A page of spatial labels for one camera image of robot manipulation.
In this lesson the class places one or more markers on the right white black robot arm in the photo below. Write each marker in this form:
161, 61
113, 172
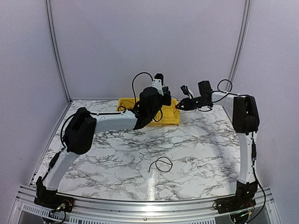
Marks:
243, 114

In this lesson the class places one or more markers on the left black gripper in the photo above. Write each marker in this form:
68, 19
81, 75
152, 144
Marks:
167, 102

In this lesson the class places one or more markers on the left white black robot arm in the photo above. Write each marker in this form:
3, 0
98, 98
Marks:
77, 138

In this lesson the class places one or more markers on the left yellow bin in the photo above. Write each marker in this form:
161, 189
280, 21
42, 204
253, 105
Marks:
126, 104

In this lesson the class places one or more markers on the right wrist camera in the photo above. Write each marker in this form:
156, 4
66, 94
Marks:
186, 91

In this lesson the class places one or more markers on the yellow bin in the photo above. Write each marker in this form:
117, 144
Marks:
169, 116
126, 104

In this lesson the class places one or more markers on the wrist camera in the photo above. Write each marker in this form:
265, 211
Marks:
158, 82
186, 91

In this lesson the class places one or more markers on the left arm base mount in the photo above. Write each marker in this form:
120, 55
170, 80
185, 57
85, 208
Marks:
55, 202

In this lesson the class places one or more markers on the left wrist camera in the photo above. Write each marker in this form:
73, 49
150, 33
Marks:
158, 82

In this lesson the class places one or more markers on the aluminium front frame rail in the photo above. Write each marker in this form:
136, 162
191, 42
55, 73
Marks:
98, 211

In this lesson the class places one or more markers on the left aluminium corner post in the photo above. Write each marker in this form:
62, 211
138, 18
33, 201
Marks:
56, 53

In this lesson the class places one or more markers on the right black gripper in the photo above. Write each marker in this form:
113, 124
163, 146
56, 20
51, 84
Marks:
186, 103

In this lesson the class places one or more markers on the aluminium corner post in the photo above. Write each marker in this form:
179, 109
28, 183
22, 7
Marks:
56, 53
241, 40

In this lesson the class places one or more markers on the right aluminium corner post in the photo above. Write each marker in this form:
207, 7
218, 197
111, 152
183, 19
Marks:
241, 40

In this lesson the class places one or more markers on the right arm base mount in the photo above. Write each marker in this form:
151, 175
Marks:
231, 204

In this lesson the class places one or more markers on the right yellow bin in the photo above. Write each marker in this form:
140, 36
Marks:
169, 116

